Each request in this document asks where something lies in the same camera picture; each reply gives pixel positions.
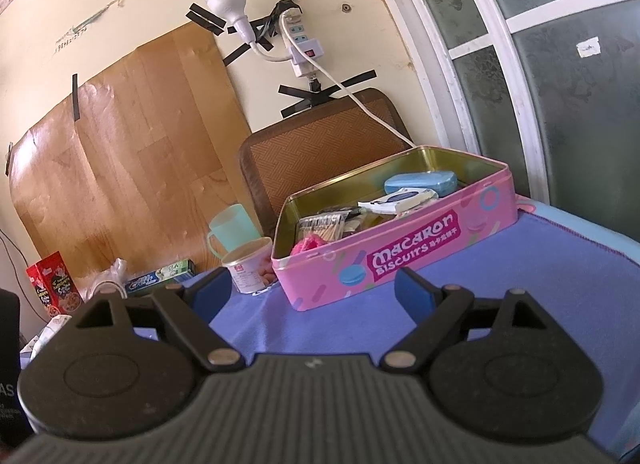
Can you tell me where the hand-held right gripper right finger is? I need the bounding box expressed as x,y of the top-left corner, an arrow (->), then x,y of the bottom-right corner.
382,267 -> 566,371

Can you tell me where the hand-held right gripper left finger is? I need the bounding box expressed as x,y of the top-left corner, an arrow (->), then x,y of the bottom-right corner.
75,268 -> 246,373

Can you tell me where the pink tin box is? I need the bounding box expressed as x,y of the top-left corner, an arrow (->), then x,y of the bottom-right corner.
271,145 -> 520,313

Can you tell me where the white packet with blue print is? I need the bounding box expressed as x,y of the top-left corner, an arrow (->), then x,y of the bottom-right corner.
357,187 -> 441,215

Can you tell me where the blue zip pouch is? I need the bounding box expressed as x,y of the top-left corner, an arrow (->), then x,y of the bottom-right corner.
384,171 -> 457,199

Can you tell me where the white plastic wrapper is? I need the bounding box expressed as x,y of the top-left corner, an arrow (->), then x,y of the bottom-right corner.
20,314 -> 76,361

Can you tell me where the white paper cup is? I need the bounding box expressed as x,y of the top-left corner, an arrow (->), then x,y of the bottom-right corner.
221,236 -> 275,295

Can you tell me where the green toothpaste box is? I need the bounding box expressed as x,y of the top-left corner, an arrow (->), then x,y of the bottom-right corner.
124,259 -> 197,292

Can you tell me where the teal plastic cup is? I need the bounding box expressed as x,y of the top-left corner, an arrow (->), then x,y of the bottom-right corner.
206,204 -> 262,261

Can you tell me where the red snack box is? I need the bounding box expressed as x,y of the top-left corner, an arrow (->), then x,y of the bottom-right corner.
26,251 -> 83,319

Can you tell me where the clear plastic bag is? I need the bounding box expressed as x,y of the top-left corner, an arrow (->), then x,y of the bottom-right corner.
80,258 -> 131,299

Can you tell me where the small dark item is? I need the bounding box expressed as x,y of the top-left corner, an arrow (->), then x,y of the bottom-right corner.
325,205 -> 368,219

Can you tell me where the blue printed table cloth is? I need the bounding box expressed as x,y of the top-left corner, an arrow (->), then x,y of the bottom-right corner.
20,204 -> 640,464

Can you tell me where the light blue mat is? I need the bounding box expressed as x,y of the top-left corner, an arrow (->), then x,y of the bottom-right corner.
515,195 -> 640,464

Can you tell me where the black tape cross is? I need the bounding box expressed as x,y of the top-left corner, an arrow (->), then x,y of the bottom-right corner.
277,84 -> 346,119

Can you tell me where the white framed glass door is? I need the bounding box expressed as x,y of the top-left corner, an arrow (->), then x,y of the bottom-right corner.
355,0 -> 640,255

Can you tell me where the white power strip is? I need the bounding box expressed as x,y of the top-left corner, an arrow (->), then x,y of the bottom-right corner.
279,11 -> 326,79

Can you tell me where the thin dark cable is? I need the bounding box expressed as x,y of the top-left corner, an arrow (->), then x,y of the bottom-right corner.
0,229 -> 46,319

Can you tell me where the white power cable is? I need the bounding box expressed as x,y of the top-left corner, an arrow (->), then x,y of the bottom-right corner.
280,14 -> 418,149

